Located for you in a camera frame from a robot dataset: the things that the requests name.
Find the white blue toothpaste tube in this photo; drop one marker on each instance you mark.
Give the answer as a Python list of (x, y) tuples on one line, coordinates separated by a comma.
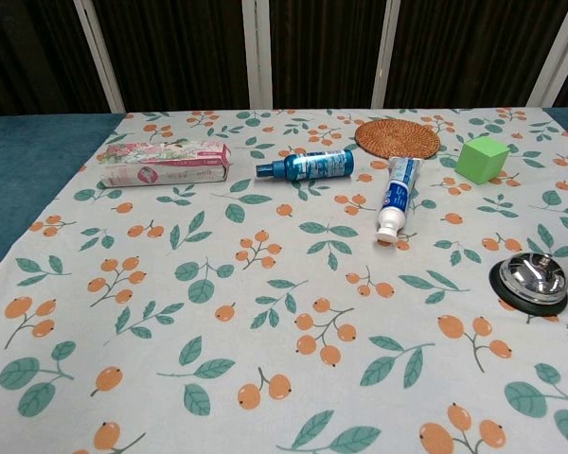
[(400, 194)]

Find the teal velvet table cover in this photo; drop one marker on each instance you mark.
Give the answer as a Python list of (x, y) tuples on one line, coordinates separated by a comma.
[(33, 161)]

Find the silver service bell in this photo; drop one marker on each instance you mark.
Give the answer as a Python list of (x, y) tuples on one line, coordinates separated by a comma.
[(530, 279)]

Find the blue spray bottle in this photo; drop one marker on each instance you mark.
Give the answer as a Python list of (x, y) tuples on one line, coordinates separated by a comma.
[(312, 164)]

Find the round woven rattan coaster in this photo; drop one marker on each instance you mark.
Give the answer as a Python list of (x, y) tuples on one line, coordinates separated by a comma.
[(396, 137)]

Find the fruit and leaf print tablecloth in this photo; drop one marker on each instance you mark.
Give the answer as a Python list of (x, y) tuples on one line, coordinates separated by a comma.
[(265, 307)]

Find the white frame post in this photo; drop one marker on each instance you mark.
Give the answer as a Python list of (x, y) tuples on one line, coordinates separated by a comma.
[(256, 52), (384, 52), (99, 52), (556, 52)]

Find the green cube block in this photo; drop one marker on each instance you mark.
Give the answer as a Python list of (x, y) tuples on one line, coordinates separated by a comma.
[(483, 162)]

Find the pink floral toothpaste box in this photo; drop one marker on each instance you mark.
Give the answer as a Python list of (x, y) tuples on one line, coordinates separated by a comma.
[(170, 165)]

